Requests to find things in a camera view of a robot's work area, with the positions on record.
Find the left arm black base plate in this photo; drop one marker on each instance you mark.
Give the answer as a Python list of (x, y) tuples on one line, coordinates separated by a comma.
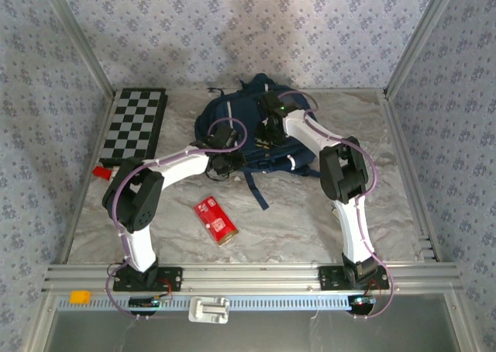
[(172, 278)]

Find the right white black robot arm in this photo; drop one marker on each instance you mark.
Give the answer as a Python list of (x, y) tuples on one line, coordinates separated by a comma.
[(302, 127)]

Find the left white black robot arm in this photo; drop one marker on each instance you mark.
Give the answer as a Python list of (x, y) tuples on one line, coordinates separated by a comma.
[(178, 168)]

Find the navy blue student backpack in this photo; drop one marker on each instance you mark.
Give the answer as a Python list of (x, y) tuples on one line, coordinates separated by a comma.
[(219, 109)]

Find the white plastic bracket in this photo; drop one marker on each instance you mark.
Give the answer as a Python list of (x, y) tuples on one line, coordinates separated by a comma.
[(209, 309)]

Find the aluminium side rail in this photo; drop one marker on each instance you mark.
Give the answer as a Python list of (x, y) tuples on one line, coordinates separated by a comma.
[(396, 119), (82, 181)]

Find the yellow connector block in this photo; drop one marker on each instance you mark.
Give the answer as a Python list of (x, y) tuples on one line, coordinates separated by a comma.
[(80, 297)]

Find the small red box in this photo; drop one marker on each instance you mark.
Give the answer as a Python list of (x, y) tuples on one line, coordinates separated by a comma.
[(101, 172)]

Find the black grey chessboard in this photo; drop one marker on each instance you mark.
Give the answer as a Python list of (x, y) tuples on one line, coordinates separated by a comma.
[(131, 127)]

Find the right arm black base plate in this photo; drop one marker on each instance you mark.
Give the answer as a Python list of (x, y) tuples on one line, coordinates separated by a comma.
[(329, 278)]

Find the grey metal front panel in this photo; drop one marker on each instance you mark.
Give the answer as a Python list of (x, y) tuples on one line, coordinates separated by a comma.
[(271, 336)]

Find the aluminium frame post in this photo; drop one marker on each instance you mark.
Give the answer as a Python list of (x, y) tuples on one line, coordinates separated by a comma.
[(80, 38), (419, 38)]

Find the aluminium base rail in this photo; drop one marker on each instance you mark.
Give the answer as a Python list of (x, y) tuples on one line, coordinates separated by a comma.
[(248, 278)]

